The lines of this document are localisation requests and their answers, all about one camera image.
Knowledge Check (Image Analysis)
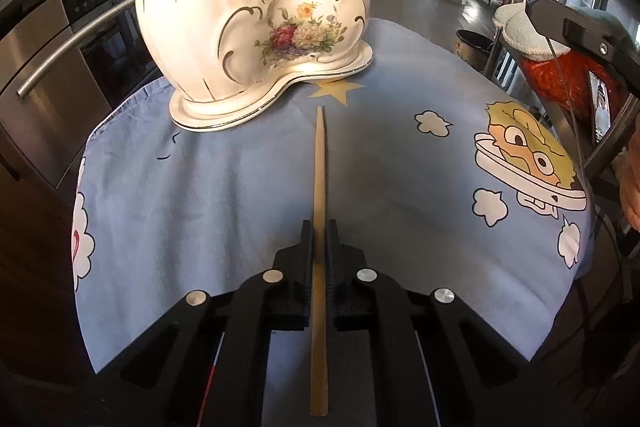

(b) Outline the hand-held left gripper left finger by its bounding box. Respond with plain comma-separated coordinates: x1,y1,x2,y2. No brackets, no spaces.
120,219,316,427

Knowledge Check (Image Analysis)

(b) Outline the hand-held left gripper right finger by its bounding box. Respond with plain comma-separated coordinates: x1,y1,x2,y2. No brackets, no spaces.
325,219,531,427

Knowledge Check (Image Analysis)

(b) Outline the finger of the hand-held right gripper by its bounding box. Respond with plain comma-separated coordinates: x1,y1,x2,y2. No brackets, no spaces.
582,99,640,180
522,0,640,95

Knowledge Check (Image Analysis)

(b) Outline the wooden chopstick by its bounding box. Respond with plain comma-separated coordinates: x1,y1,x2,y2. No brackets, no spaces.
307,106,332,418

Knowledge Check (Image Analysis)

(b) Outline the white floral ceramic utensil holder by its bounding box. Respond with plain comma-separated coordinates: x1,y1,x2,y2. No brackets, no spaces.
122,0,375,132

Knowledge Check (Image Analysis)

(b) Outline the person's right hand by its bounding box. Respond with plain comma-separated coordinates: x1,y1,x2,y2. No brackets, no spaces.
619,151,640,232

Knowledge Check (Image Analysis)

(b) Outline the red plush with white trim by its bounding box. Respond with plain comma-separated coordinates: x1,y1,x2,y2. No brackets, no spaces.
492,0,631,142

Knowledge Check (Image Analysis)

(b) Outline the blue cartoon printed tablecloth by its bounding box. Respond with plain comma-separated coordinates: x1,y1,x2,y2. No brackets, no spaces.
70,17,596,375

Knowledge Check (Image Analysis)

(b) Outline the brown wooden cabinet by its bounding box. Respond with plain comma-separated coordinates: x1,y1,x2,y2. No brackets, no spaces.
0,147,86,383

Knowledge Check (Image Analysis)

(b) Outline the stainless steel oven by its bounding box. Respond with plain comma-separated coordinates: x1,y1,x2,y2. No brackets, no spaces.
0,0,151,188

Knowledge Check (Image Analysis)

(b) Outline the curved metal oven handle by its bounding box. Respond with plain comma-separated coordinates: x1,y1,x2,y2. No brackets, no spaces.
16,0,143,100

